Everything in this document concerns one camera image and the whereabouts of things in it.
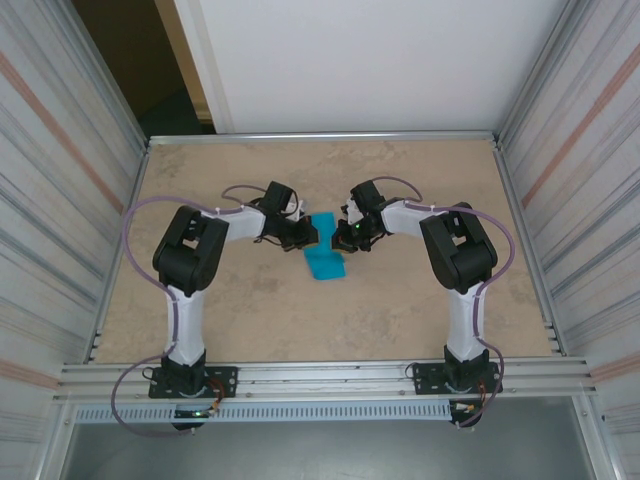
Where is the teal cloth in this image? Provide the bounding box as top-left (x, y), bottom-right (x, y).
top-left (303, 211), bottom-right (349, 282)

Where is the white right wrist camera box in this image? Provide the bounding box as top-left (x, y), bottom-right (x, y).
top-left (340, 197), bottom-right (367, 226)

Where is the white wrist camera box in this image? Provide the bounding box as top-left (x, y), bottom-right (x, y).
top-left (281, 198), bottom-right (310, 222)
top-left (340, 197), bottom-right (367, 226)

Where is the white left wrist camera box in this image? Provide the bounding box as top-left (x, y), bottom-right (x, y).
top-left (281, 198), bottom-right (310, 222)

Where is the aluminium frame crossbar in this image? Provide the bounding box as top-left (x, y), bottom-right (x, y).
top-left (147, 130), bottom-right (501, 147)

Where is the aluminium mounting rail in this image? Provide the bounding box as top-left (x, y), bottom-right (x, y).
top-left (52, 355), bottom-right (599, 404)

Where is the aluminium side frame bar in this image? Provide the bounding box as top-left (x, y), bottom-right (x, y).
top-left (492, 139), bottom-right (566, 357)
top-left (88, 142), bottom-right (151, 364)

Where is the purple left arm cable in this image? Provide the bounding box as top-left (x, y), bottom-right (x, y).
top-left (110, 183), bottom-right (269, 439)

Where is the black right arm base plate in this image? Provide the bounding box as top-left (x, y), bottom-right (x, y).
top-left (412, 360), bottom-right (503, 396)

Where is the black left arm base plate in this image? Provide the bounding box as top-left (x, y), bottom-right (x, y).
top-left (148, 366), bottom-right (239, 400)

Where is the grey slotted cable duct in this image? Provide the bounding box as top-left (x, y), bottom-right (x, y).
top-left (73, 402), bottom-right (454, 424)

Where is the tan door frame strip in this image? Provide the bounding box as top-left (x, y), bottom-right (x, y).
top-left (153, 0), bottom-right (214, 121)

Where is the small circuit board with wires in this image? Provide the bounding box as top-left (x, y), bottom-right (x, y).
top-left (448, 399), bottom-right (484, 417)
top-left (173, 405), bottom-right (222, 420)

